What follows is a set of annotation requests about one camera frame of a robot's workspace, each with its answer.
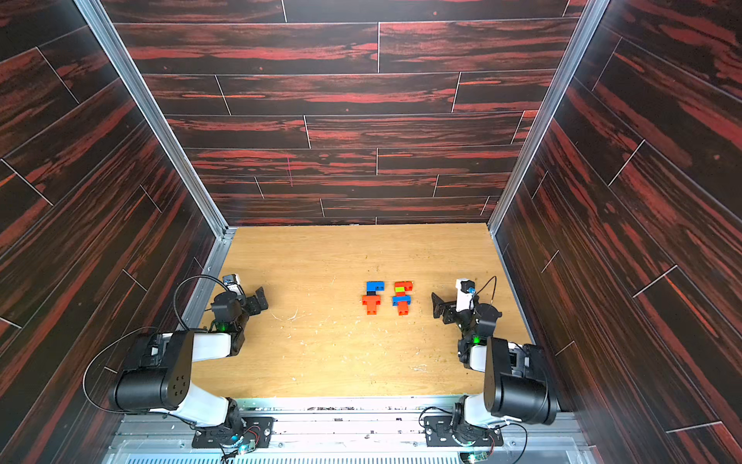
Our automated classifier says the blue long lego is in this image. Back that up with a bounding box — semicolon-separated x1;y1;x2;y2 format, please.
392;295;412;307
366;281;386;292

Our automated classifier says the red long lego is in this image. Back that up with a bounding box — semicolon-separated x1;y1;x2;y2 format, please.
394;281;413;292
362;295;381;307

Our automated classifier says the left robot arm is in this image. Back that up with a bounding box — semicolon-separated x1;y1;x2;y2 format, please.
109;284;269;445

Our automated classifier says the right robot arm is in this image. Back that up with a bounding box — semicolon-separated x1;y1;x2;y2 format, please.
425;293;558;447

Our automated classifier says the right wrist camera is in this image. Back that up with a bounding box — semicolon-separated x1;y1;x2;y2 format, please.
455;278;477;312

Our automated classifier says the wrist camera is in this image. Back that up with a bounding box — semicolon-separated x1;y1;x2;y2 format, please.
222;274;245;295
455;278;477;312

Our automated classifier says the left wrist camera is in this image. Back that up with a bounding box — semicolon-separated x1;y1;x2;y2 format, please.
222;274;245;295

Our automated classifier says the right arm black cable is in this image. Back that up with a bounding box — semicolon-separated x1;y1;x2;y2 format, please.
416;275;529;464

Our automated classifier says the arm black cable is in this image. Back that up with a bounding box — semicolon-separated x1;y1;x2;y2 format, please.
416;275;529;464
82;273;233;416

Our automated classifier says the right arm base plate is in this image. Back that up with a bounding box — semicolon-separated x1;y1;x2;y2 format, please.
419;413;504;448

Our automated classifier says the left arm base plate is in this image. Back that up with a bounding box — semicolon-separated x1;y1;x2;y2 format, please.
191;416;276;452

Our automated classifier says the aluminium front rail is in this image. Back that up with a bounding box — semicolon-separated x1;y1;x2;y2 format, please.
103;396;599;463

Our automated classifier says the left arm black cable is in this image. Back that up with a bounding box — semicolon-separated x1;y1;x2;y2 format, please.
82;273;233;416

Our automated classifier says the left aluminium corner post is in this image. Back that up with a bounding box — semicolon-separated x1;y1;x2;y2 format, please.
75;0;234;240

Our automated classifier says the aluminium corner post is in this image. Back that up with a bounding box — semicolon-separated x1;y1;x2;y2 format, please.
75;0;234;240
488;0;610;244

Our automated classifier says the right aluminium corner post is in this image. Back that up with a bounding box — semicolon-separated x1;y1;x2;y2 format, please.
488;0;610;244

